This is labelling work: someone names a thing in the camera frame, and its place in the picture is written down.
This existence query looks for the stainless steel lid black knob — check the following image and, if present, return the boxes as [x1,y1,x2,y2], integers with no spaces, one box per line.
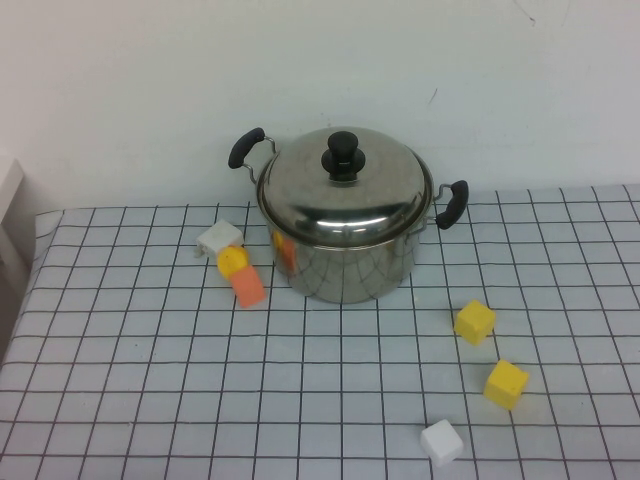
[258,127,434,249]

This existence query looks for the white black-checked tablecloth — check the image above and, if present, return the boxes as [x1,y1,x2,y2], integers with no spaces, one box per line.
[0,184,640,480]

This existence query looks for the white block with pegs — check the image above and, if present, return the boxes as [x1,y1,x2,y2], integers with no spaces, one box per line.
[194,220,245,260]

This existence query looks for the pale yellow cube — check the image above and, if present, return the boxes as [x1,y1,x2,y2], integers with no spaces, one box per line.
[453,298,497,346]

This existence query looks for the yellow round block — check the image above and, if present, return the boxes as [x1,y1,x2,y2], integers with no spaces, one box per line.
[216,245,250,279]

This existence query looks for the deep yellow cube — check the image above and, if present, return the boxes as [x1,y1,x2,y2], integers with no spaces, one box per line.
[483,358,531,412]

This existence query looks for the stainless steel pot black handles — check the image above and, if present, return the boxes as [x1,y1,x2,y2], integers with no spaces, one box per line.
[227,126,471,305]

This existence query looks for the plain white cube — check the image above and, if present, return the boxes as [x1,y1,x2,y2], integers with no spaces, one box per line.
[419,418,465,467]

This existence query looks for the orange cube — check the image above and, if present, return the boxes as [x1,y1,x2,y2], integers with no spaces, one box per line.
[229,265,267,310]

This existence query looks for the white furniture panel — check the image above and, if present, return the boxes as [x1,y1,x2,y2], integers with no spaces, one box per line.
[0,158,37,351]

